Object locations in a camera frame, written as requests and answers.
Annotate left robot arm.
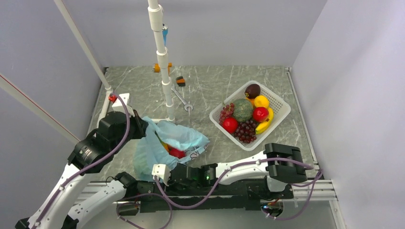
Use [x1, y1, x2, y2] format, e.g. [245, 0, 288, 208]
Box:
[15, 110, 149, 229]

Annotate red yellow fake apple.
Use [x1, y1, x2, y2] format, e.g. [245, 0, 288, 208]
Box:
[169, 148, 186, 159]

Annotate green fake melon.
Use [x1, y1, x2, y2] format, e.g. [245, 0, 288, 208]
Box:
[232, 98, 254, 122]

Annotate dark red fake grapes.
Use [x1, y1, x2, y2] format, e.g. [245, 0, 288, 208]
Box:
[233, 119, 257, 144]

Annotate red fake pomegranate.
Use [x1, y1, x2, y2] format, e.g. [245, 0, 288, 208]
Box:
[252, 107, 269, 123]

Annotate yellow fake banana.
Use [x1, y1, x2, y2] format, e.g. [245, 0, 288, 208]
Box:
[255, 107, 274, 135]

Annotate wrist white camera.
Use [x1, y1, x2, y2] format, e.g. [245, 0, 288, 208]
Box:
[108, 93, 133, 115]
[151, 164, 171, 186]

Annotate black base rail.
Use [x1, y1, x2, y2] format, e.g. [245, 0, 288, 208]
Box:
[117, 178, 294, 216]

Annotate orange black small brush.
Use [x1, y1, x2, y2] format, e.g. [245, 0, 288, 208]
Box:
[175, 76, 186, 87]

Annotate light blue plastic bag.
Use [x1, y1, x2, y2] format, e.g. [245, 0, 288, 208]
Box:
[133, 116, 210, 181]

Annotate blue handled tool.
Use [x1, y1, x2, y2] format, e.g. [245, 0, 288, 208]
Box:
[162, 23, 169, 46]

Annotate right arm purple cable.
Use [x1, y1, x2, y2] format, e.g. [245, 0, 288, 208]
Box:
[153, 157, 324, 221]

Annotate fake orange in basket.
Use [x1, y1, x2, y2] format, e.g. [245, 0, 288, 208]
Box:
[246, 97, 255, 107]

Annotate white pvc pipe frame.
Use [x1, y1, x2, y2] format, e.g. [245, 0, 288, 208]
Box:
[0, 0, 171, 143]

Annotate silver wrench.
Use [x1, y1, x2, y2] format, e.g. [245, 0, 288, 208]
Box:
[171, 86, 193, 113]

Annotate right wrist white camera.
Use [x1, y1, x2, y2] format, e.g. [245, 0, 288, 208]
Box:
[151, 164, 171, 186]

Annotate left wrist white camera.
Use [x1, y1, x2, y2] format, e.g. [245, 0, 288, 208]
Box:
[108, 93, 133, 115]

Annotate light red fake grapes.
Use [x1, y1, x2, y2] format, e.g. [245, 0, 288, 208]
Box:
[219, 103, 234, 125]

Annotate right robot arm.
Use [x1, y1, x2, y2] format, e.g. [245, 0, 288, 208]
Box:
[168, 143, 313, 198]

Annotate yellow fake lemon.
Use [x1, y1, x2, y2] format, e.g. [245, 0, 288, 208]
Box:
[254, 95, 270, 109]

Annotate dark brown fake fruit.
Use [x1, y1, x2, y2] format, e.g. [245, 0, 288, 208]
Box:
[245, 83, 261, 99]

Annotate white plastic basket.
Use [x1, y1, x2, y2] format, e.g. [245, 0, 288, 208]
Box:
[209, 81, 291, 151]

